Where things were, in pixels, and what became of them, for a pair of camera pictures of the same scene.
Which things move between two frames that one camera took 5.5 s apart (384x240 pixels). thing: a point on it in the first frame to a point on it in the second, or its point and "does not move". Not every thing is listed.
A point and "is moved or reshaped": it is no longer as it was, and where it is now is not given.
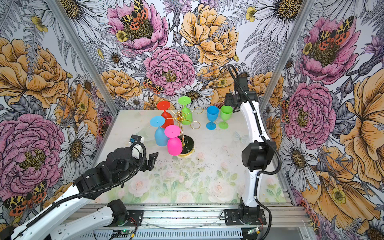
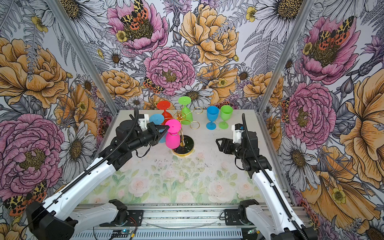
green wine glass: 187,118 does not move
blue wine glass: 160,139 does not move
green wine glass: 226,114 does not move
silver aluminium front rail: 285,217 does not move
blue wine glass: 212,112 does not move
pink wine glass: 174,144 is moved or reshaped
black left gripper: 152,158 to 155,130
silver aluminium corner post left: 84,56 does not move
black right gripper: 227,101 to 226,142
